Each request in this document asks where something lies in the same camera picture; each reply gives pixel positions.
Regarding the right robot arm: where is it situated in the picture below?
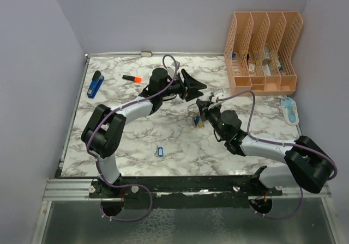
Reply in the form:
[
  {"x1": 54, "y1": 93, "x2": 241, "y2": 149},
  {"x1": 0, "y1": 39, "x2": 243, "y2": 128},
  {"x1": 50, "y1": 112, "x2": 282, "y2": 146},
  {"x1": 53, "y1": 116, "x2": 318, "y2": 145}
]
[{"x1": 196, "y1": 100, "x2": 336, "y2": 196}]

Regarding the keyring with key bunch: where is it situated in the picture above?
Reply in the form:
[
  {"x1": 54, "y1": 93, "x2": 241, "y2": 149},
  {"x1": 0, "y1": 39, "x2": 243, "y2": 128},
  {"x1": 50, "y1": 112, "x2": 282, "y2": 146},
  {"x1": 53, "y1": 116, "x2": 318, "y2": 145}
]
[{"x1": 187, "y1": 103, "x2": 204, "y2": 128}]

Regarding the purple cable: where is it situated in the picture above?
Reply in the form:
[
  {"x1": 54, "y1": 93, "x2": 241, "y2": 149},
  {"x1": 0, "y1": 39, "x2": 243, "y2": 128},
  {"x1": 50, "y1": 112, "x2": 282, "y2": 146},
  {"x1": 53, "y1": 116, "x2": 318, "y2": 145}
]
[
  {"x1": 215, "y1": 90, "x2": 338, "y2": 219},
  {"x1": 86, "y1": 54, "x2": 180, "y2": 222}
]

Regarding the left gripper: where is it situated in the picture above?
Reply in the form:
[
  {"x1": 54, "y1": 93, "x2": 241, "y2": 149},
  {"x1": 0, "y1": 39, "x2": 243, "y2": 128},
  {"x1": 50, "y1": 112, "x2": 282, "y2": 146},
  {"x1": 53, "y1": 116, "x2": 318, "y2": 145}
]
[{"x1": 160, "y1": 69, "x2": 207, "y2": 101}]

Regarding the orange black highlighter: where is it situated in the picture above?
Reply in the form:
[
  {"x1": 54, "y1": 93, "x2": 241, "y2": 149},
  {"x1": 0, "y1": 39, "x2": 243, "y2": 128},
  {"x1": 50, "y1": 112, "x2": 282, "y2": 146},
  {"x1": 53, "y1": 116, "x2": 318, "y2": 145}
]
[{"x1": 122, "y1": 75, "x2": 142, "y2": 83}]

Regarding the white edge clip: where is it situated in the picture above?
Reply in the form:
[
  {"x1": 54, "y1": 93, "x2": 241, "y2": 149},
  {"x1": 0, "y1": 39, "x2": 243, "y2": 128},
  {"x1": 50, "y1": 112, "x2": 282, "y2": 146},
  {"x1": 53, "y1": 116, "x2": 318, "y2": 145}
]
[{"x1": 140, "y1": 51, "x2": 153, "y2": 57}]

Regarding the aluminium rail base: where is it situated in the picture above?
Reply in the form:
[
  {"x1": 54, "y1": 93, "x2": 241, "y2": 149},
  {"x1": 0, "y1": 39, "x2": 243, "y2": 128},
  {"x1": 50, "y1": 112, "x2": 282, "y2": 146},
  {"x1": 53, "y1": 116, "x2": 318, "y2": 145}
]
[{"x1": 43, "y1": 178, "x2": 332, "y2": 202}]

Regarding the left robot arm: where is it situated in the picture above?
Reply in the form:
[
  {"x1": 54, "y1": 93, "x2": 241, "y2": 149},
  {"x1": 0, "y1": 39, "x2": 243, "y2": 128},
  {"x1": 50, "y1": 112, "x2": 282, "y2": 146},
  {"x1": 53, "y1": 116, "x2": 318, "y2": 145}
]
[{"x1": 81, "y1": 68, "x2": 207, "y2": 198}]

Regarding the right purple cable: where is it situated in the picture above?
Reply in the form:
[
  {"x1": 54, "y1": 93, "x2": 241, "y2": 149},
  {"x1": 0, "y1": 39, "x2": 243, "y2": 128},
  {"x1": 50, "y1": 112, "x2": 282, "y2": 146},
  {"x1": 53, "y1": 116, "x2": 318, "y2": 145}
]
[{"x1": 215, "y1": 90, "x2": 338, "y2": 219}]

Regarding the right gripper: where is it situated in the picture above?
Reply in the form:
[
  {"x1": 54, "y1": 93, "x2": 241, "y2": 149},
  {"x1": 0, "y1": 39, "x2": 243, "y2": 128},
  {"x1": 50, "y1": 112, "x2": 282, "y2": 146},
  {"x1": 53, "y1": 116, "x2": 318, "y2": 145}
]
[{"x1": 197, "y1": 100, "x2": 226, "y2": 140}]

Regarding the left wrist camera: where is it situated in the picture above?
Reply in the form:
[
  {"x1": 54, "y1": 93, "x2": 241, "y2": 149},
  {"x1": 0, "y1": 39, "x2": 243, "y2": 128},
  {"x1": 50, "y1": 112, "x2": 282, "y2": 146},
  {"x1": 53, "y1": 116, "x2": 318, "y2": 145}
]
[{"x1": 167, "y1": 60, "x2": 180, "y2": 78}]

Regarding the peach desk file organizer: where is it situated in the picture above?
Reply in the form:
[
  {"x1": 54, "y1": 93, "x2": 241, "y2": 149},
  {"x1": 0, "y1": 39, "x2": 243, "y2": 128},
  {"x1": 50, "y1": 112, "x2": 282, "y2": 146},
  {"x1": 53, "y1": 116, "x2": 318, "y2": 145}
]
[{"x1": 224, "y1": 11, "x2": 303, "y2": 96}]

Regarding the blue tag key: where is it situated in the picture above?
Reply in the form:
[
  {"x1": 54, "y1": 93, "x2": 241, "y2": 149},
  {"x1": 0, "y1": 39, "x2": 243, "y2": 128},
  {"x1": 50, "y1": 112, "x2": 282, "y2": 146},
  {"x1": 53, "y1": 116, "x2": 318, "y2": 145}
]
[{"x1": 154, "y1": 145, "x2": 164, "y2": 157}]

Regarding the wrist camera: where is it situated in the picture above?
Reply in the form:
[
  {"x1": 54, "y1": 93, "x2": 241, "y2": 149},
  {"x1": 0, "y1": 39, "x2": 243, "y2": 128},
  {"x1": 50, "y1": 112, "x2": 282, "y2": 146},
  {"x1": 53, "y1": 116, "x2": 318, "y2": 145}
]
[
  {"x1": 209, "y1": 89, "x2": 225, "y2": 103},
  {"x1": 167, "y1": 60, "x2": 180, "y2": 78}
]

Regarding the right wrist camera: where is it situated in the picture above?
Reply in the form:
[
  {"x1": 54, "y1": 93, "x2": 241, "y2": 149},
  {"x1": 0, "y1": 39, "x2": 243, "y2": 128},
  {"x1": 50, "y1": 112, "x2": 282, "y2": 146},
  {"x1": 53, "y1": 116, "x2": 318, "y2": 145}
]
[{"x1": 209, "y1": 89, "x2": 225, "y2": 103}]

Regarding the blue stapler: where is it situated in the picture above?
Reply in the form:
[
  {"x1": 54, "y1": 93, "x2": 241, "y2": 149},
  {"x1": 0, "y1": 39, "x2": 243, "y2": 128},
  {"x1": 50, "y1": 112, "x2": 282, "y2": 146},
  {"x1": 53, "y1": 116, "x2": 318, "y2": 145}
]
[{"x1": 87, "y1": 70, "x2": 104, "y2": 99}]

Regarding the blue packaged item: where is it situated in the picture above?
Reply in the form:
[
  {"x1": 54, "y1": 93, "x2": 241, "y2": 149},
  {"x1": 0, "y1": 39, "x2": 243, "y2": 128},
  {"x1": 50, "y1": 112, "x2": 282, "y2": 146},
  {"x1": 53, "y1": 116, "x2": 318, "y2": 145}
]
[{"x1": 280, "y1": 97, "x2": 299, "y2": 126}]

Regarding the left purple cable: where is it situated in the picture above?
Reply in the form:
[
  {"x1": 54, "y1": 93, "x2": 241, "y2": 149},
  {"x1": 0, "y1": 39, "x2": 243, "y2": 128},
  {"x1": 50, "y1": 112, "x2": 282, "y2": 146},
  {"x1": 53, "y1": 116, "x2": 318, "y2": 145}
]
[{"x1": 86, "y1": 54, "x2": 180, "y2": 222}]

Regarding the black mounting plate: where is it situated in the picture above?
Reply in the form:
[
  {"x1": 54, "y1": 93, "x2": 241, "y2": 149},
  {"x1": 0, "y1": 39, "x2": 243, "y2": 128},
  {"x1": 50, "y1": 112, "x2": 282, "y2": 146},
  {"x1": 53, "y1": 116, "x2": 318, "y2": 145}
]
[{"x1": 89, "y1": 175, "x2": 282, "y2": 209}]

